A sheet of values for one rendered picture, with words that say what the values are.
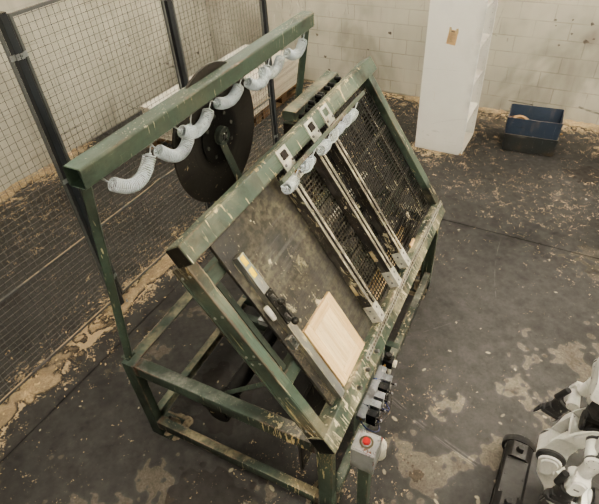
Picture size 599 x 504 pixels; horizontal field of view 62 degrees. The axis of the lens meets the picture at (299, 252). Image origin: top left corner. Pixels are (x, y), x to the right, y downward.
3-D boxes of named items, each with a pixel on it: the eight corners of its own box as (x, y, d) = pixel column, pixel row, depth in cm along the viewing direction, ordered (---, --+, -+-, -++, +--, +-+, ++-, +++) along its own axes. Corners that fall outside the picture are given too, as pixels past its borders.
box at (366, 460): (372, 476, 245) (374, 458, 233) (349, 466, 249) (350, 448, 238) (380, 454, 253) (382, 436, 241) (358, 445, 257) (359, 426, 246)
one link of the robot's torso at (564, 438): (558, 447, 275) (620, 415, 240) (553, 475, 263) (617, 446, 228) (533, 431, 277) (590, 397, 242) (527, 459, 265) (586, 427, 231)
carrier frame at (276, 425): (333, 518, 302) (331, 450, 248) (152, 431, 353) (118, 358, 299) (430, 283, 448) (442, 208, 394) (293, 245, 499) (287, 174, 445)
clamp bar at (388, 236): (398, 270, 335) (430, 264, 319) (305, 116, 293) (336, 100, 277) (403, 261, 341) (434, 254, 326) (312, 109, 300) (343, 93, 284)
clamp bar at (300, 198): (371, 325, 300) (406, 321, 284) (261, 159, 259) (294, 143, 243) (377, 314, 307) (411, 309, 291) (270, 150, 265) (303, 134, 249)
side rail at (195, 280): (307, 438, 252) (323, 439, 244) (171, 271, 213) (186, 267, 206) (312, 428, 256) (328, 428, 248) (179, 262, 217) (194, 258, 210)
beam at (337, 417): (319, 453, 256) (335, 455, 248) (306, 438, 251) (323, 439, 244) (433, 214, 402) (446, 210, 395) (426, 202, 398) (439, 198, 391)
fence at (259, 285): (335, 398, 264) (341, 398, 262) (231, 260, 231) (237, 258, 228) (339, 390, 267) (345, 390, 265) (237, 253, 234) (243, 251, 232)
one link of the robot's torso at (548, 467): (577, 483, 287) (569, 429, 264) (572, 515, 274) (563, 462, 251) (547, 476, 296) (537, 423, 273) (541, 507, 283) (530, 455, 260)
